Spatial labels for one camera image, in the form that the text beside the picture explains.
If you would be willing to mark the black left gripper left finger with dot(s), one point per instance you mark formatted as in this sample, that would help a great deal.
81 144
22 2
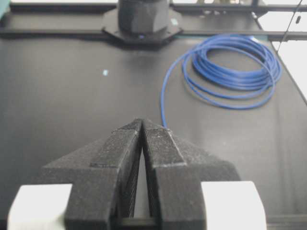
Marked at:
104 177

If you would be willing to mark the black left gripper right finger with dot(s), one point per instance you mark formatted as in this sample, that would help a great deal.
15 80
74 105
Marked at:
175 169

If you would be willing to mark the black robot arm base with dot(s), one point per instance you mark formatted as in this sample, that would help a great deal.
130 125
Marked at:
142 21

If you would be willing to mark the black aluminium frame rail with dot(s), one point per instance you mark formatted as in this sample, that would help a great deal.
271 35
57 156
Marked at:
84 20

